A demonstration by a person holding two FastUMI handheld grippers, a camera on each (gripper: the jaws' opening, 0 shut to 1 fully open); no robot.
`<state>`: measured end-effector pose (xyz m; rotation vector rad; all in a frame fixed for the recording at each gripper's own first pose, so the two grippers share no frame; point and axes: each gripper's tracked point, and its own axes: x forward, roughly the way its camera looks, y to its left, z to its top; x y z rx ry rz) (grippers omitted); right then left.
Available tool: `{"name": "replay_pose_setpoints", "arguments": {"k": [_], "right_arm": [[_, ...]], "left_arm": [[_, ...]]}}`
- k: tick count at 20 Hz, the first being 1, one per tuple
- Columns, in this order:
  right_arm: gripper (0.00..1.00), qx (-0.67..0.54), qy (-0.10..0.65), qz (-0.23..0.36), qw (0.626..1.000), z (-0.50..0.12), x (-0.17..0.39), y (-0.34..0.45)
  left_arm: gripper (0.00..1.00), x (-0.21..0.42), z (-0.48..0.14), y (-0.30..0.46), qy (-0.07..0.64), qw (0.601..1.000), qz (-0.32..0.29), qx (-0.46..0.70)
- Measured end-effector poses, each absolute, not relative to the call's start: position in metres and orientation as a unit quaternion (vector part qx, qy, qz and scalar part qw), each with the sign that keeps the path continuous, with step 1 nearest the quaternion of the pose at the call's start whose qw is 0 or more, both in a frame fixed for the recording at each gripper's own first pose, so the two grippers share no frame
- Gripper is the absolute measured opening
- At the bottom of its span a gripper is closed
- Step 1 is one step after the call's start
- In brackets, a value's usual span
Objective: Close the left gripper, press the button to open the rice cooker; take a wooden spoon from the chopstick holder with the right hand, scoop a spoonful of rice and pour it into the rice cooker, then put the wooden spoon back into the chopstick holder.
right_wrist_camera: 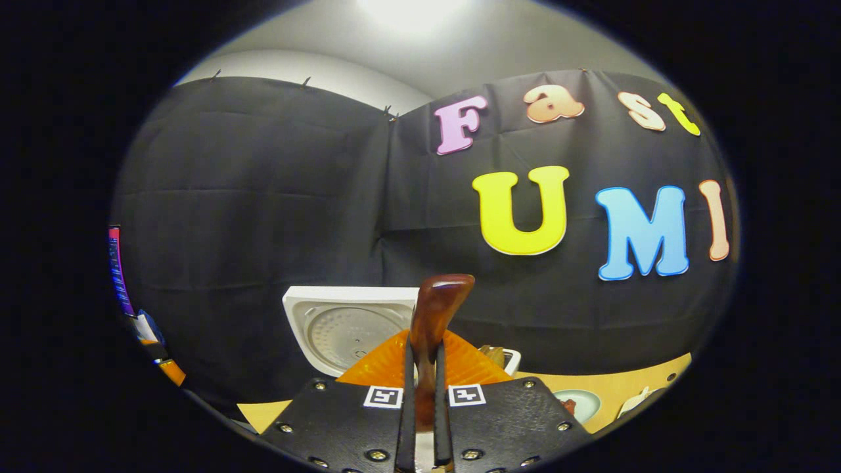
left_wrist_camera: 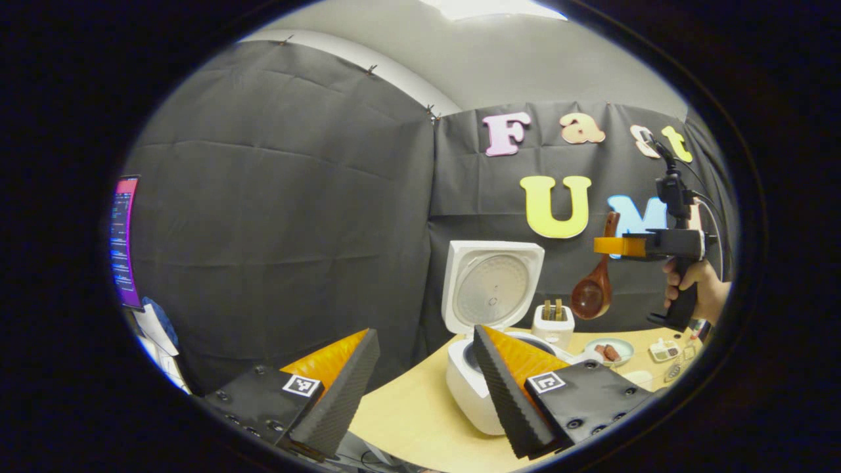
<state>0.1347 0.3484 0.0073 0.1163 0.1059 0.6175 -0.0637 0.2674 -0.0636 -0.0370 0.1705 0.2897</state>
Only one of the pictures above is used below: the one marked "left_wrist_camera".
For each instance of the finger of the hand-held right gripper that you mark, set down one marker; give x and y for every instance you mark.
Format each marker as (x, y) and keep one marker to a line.
(617, 247)

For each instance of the computer monitor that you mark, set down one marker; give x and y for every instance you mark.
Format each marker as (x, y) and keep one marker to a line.
(123, 243)

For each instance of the brown wooden spoon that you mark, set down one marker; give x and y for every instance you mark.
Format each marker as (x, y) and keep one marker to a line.
(590, 295)

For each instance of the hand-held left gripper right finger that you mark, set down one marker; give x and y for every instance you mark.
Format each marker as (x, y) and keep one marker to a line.
(509, 401)

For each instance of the pale green plate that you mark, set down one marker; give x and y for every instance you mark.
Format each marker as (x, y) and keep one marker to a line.
(624, 348)

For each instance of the white divided bean dish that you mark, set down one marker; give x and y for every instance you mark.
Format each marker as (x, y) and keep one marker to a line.
(663, 351)

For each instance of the black backdrop cloth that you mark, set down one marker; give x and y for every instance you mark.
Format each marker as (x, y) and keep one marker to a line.
(282, 230)

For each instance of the white toaster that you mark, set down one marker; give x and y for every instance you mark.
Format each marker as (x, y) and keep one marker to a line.
(552, 332)

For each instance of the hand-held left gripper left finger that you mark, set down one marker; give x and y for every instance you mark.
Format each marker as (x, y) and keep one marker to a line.
(338, 394)

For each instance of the white rice cooker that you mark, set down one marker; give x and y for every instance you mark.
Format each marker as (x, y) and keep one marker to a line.
(493, 289)

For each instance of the clear glass container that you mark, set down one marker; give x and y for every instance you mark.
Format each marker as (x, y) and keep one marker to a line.
(640, 380)

